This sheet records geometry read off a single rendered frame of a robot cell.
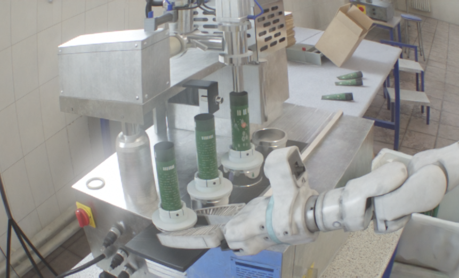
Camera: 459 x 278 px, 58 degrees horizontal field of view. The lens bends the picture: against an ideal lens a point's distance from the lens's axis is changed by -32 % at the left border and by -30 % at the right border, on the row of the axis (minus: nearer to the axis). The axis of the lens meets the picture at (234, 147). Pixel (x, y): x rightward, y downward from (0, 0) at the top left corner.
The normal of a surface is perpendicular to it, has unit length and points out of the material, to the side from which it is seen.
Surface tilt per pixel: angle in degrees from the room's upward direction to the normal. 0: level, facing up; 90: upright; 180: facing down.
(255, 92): 90
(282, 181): 83
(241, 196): 0
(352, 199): 53
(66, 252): 0
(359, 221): 99
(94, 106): 90
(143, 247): 0
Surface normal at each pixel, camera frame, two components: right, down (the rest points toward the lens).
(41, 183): 0.88, 0.16
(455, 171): -0.21, 0.33
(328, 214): -0.57, 0.12
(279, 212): -0.58, -0.13
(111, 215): -0.48, 0.39
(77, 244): -0.05, -0.91
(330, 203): -0.60, -0.34
